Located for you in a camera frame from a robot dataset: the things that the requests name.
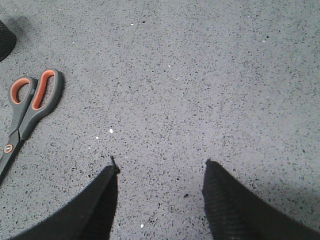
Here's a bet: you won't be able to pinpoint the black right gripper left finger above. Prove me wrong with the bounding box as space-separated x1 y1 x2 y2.
13 156 120 240

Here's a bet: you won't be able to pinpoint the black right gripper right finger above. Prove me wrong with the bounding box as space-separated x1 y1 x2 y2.
202 159 320 240

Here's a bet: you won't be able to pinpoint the grey orange scissors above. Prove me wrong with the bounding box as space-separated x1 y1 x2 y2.
0 68 64 181

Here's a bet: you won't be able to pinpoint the black mesh pen cup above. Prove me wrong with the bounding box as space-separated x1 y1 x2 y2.
0 21 17 61

